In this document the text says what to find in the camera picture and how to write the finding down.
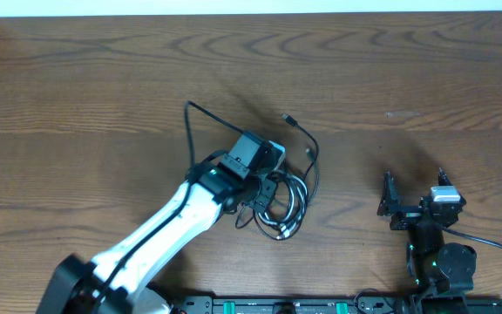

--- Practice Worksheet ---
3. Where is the black USB cable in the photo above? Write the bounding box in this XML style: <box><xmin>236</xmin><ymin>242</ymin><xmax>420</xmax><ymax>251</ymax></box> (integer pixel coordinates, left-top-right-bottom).
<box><xmin>233</xmin><ymin>113</ymin><xmax>321</xmax><ymax>242</ymax></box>

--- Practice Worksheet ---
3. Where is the white USB cable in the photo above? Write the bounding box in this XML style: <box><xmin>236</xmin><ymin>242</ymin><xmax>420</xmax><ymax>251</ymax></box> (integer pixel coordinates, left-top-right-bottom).
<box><xmin>259</xmin><ymin>172</ymin><xmax>309</xmax><ymax>240</ymax></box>

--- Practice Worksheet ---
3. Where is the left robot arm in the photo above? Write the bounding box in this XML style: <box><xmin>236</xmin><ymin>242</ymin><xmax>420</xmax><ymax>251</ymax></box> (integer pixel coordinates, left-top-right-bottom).
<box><xmin>37</xmin><ymin>132</ymin><xmax>286</xmax><ymax>313</ymax></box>

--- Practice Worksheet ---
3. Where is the left camera cable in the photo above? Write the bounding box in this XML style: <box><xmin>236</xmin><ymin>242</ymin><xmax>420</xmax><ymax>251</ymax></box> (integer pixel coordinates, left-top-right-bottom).
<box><xmin>89</xmin><ymin>100</ymin><xmax>247</xmax><ymax>314</ymax></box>

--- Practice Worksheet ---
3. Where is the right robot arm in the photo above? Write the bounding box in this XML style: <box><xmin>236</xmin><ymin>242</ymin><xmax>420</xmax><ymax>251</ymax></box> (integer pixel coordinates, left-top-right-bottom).
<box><xmin>377</xmin><ymin>171</ymin><xmax>477</xmax><ymax>314</ymax></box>

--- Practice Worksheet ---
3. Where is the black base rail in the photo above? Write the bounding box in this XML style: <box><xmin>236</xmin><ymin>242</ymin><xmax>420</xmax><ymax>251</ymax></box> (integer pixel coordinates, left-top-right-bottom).
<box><xmin>172</xmin><ymin>293</ymin><xmax>502</xmax><ymax>314</ymax></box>

